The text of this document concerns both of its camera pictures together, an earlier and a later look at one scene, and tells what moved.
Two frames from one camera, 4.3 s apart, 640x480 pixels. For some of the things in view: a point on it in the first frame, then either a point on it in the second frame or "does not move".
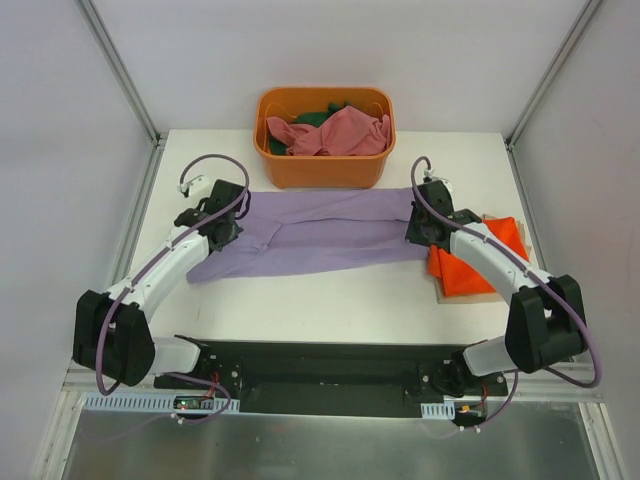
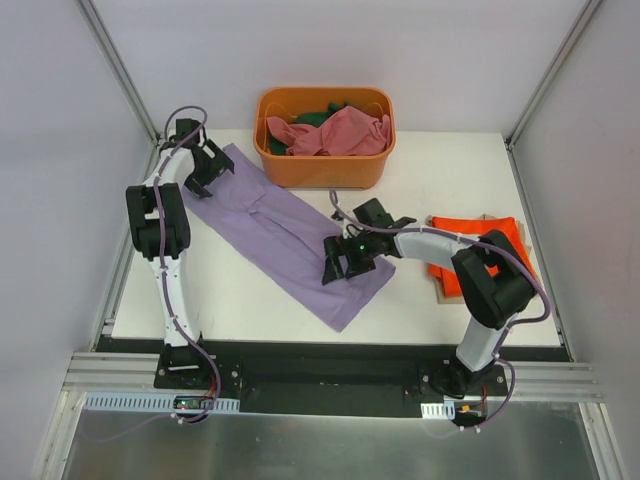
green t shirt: x=315 y=119 does not move
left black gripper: x=232 y=230 → x=208 y=167
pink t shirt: x=349 y=130 does not move
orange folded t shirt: x=457 y=276 does not move
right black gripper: x=417 y=230 → x=347 y=256
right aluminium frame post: x=550 y=73 does not move
